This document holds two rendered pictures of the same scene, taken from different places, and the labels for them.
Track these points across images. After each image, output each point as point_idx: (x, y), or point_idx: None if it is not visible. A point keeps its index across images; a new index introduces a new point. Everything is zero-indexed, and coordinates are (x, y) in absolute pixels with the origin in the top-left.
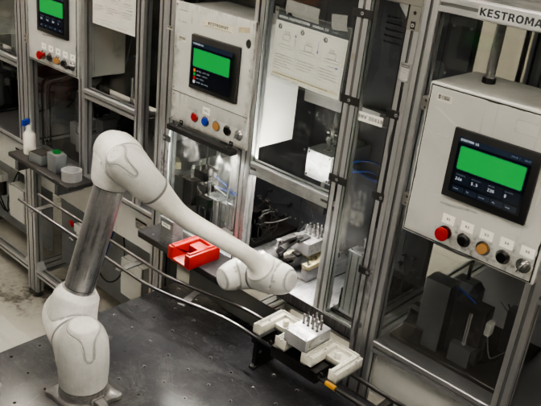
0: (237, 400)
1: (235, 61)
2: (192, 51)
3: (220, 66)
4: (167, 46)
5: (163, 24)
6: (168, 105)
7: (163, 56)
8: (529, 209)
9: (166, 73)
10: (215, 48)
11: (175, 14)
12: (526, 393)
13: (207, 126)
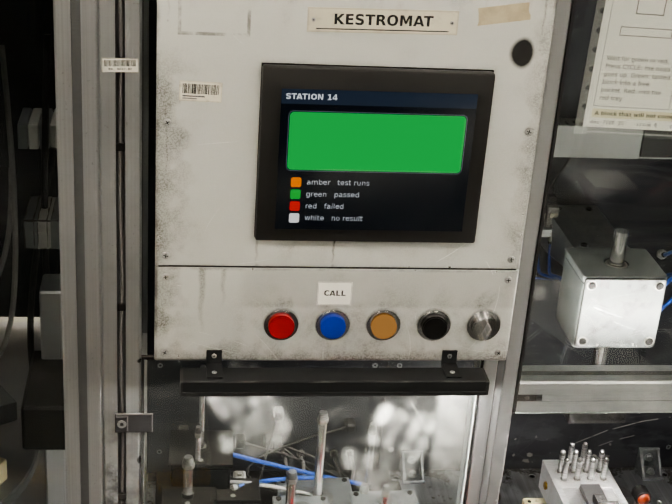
0: None
1: (478, 117)
2: (284, 126)
3: (421, 146)
4: (108, 131)
5: (71, 60)
6: (132, 319)
7: (93, 169)
8: None
9: (111, 222)
10: (397, 95)
11: (160, 13)
12: None
13: (340, 337)
